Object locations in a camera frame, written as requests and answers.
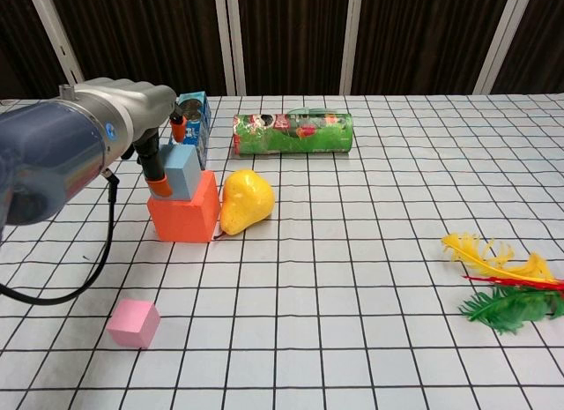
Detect green chips can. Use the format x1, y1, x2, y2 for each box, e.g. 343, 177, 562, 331
232, 112, 355, 158

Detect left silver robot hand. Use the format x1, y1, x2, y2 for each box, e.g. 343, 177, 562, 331
81, 77, 187, 199

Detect white double frame post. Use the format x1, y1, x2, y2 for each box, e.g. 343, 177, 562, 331
213, 0, 248, 96

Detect black left hand cable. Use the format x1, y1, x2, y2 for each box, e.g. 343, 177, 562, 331
0, 167, 120, 306

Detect yellow plastic pear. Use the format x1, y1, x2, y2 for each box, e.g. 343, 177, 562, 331
213, 168, 277, 240

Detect colourful feather shuttlecock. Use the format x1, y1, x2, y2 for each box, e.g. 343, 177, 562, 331
442, 232, 564, 336

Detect small pink foam cube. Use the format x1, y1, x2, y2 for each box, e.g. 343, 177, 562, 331
106, 299, 161, 350

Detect white black-checked tablecloth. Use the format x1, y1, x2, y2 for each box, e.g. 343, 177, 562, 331
0, 92, 564, 410

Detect blue foam cube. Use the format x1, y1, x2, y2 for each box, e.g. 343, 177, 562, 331
161, 144, 204, 200

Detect blue cookie box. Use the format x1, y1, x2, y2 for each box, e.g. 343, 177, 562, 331
169, 91, 212, 171

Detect big orange foam cube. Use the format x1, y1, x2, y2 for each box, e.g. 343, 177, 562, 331
146, 170, 220, 243

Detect black pleated curtain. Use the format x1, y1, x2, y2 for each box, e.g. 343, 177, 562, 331
0, 0, 564, 99

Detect white metal frame post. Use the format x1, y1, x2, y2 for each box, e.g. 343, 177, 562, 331
26, 0, 92, 98
473, 0, 537, 95
338, 0, 366, 95

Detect green plastic comb brush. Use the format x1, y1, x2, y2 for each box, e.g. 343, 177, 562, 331
288, 106, 336, 117

